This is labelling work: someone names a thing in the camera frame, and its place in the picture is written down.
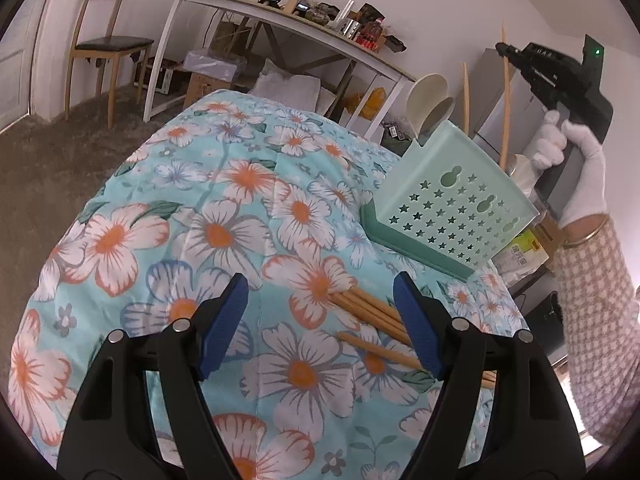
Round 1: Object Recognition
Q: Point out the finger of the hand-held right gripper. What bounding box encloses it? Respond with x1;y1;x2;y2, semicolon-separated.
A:
495;41;526;78

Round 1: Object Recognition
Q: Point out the white desk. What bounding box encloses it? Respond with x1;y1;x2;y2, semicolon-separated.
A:
142;0;417;142

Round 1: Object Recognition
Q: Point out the wooden chair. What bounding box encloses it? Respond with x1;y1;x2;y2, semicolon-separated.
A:
65;0;155;129

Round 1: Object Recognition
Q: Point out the white ceramic spoon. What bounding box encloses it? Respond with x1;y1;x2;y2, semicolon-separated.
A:
425;96;457;137
406;73;449;137
509;154;544;197

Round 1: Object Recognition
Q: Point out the white green printed sack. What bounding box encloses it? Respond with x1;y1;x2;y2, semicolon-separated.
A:
497;227;552;287

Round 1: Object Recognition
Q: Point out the black case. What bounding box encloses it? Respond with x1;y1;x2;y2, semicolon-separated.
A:
154;59;177;97

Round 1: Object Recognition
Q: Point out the yellow plastic bag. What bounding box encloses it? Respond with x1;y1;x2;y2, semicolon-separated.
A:
349;86;387;122

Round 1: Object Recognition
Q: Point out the green utensil holder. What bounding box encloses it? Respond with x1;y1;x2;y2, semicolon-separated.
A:
359;121;542;282

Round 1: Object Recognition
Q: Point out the person's right hand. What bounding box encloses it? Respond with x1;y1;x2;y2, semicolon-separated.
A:
522;110;609;232

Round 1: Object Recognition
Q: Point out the red bottle pack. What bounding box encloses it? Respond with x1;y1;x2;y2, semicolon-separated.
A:
354;19;387;54

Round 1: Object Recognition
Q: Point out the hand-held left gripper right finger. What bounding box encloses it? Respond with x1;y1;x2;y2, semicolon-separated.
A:
392;270;586;480

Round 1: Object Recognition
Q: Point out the dark jar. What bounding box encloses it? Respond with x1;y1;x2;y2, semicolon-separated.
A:
306;4;337;24

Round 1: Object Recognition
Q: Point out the floral blanket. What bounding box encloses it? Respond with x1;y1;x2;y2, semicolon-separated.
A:
0;89;532;480

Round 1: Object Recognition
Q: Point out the grey refrigerator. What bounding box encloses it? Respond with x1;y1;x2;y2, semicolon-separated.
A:
470;47;553;161

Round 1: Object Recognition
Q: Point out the white flat box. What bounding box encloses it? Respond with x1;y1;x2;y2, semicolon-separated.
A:
182;48;249;82

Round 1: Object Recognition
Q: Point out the person's right forearm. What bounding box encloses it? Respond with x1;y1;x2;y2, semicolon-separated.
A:
550;212;640;450

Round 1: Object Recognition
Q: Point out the gold bracelet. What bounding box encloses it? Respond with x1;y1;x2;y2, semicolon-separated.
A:
562;214;614;251

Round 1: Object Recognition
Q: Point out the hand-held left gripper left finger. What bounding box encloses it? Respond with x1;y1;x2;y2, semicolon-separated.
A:
56;274;249;480

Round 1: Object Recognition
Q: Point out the grey panel door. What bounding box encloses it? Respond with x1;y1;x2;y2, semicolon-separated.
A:
0;0;51;132

